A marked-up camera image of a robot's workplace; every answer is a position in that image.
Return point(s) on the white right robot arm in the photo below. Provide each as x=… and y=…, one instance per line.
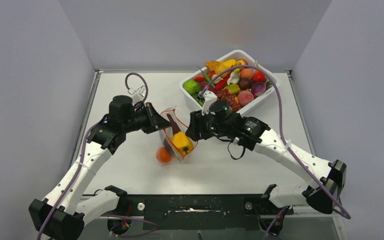
x=324, y=179

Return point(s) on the aluminium table frame rail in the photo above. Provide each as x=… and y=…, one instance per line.
x=83, y=126

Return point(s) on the green cabbage toy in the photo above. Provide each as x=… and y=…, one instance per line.
x=191, y=86

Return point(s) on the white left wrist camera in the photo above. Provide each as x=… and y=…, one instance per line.
x=138, y=94

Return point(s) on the red apple toy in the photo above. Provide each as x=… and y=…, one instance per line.
x=241, y=62

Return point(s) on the purple sweet potato toy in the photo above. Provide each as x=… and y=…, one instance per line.
x=210, y=88

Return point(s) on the green chili pepper toy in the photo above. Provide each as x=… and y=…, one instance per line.
x=207, y=78

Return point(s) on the yellow bell pepper toy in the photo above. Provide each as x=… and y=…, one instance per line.
x=183, y=143

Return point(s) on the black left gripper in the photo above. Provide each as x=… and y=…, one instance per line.
x=151, y=113

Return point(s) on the red orange pepper toy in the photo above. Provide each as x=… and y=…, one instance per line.
x=258, y=76

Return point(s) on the fried chicken toy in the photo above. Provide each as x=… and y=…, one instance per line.
x=212, y=65

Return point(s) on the red grapes toy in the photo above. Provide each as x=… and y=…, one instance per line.
x=231, y=99

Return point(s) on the white garlic toy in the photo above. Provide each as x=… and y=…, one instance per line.
x=216, y=79

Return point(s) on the clear zip bag orange zipper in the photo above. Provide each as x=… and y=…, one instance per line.
x=167, y=133

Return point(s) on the red chili pepper toy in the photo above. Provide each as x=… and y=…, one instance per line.
x=222, y=83

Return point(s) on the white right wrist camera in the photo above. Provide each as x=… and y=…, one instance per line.
x=209, y=98

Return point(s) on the dark purple passionfruit toy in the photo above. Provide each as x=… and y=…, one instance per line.
x=245, y=83

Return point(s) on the purple eggplant toy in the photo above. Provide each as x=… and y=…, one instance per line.
x=169, y=147

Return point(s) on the orange fruit toy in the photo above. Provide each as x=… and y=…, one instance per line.
x=163, y=155

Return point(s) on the purple onion toy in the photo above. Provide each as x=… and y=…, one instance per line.
x=258, y=88

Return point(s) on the white mushroom toy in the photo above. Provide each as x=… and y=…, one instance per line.
x=234, y=78

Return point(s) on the yellow green starfruit toy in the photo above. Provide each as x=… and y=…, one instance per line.
x=233, y=89

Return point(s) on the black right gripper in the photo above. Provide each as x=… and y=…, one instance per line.
x=197, y=130

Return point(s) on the yellow lemon toy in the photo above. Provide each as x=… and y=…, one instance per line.
x=221, y=68

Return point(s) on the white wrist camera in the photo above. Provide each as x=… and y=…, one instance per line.
x=209, y=98
x=138, y=94

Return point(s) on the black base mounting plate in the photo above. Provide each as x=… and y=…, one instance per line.
x=198, y=212

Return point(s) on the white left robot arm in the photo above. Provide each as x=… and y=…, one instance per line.
x=61, y=214

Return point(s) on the yellow mango toy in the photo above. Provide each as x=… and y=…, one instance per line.
x=229, y=63

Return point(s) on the large pink peach toy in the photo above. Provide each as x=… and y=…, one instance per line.
x=245, y=97

